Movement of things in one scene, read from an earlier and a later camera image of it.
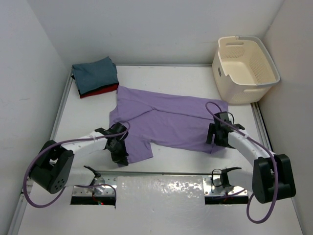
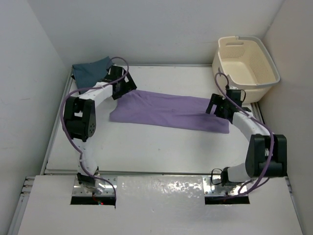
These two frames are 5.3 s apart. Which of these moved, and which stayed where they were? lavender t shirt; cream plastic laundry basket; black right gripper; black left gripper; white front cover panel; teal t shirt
Moved: black left gripper; black right gripper; lavender t shirt
Stayed: cream plastic laundry basket; white front cover panel; teal t shirt
